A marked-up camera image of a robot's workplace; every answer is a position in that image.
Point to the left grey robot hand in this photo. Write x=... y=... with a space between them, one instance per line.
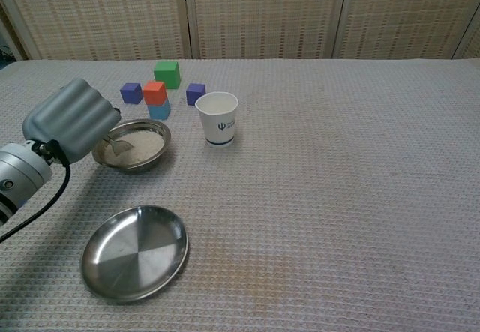
x=71 y=118

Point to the woven folding screen panel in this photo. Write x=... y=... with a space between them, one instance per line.
x=105 y=13
x=266 y=13
x=405 y=13
x=470 y=45

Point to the green cube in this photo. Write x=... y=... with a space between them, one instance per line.
x=167 y=75

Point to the steel plate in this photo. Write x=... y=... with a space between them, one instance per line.
x=131 y=257

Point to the white powder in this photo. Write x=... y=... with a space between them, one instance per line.
x=146 y=144

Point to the waffle weave tablecloth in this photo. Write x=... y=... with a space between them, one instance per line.
x=337 y=197

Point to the metal spoon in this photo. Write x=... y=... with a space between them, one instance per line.
x=122 y=146

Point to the white paper cup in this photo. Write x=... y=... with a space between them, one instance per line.
x=219 y=129

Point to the orange cube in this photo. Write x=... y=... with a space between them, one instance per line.
x=153 y=93

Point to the steel bowl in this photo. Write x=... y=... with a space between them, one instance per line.
x=135 y=170

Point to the purple cube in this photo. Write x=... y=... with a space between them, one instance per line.
x=130 y=94
x=195 y=93

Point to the light blue cube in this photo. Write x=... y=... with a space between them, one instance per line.
x=159 y=112

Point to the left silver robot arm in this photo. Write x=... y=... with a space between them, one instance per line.
x=20 y=174

